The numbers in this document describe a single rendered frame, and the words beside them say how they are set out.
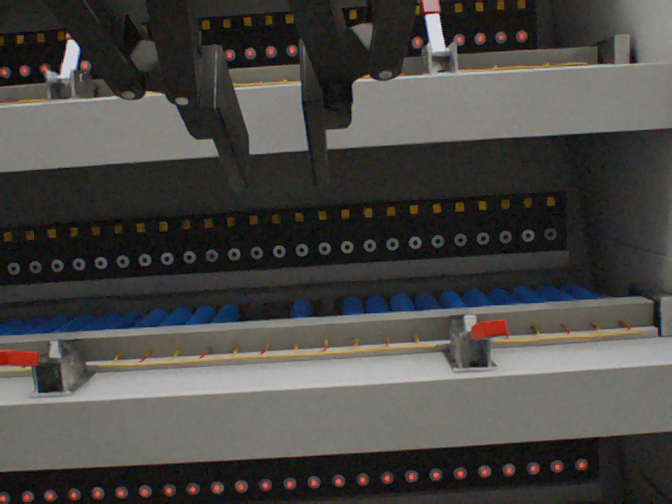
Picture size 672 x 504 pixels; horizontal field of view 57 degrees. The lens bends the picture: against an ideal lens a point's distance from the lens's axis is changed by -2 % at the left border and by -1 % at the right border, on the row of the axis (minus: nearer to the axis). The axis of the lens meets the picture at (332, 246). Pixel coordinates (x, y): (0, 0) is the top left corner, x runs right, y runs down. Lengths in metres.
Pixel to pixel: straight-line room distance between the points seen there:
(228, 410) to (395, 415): 0.10
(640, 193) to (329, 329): 0.27
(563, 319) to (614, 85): 0.16
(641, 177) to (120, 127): 0.39
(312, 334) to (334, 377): 0.05
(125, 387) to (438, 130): 0.27
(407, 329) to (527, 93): 0.18
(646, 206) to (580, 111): 0.11
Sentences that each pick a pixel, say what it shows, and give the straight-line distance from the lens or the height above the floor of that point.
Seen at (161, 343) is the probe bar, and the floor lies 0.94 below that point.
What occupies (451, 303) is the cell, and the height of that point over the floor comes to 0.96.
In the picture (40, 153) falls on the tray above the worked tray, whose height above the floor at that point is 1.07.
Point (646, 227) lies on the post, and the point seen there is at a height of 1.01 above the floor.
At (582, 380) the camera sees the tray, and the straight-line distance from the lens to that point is 0.41.
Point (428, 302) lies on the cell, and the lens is 0.49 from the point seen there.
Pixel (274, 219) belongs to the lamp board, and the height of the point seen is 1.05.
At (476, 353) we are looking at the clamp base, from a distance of 0.43.
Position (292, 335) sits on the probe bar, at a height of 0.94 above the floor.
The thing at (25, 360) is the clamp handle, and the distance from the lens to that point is 0.39.
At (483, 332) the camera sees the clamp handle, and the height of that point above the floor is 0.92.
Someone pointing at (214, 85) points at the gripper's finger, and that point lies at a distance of 0.25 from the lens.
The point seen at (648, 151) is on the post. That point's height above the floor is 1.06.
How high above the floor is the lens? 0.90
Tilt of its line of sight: 12 degrees up
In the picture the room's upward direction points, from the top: 4 degrees counter-clockwise
